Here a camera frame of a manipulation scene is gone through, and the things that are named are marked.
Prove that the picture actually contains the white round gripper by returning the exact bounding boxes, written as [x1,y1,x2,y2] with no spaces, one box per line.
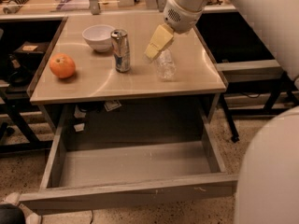
[143,0,203,63]

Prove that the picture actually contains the clear plastic water bottle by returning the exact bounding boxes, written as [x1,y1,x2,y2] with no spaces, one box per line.
[154,49,176,81]

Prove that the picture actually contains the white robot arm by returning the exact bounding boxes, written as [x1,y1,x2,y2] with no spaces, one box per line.
[145,0,299,224]

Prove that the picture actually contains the open grey top drawer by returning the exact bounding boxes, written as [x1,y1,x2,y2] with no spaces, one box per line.
[21,100,237,215]

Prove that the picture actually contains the silver blue drink can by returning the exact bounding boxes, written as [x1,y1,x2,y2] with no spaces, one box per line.
[110,29,130,73]

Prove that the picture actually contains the white ceramic bowl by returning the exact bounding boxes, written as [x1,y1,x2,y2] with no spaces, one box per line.
[82,24,115,52]

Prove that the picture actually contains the grey side shelf right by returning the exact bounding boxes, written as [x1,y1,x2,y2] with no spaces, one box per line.
[216,60,283,83]

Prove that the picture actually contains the orange fruit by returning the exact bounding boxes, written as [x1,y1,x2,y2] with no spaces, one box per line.
[50,53,76,78]

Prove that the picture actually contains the dark box on left shelf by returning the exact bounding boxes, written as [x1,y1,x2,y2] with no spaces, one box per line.
[14,41,50,54]

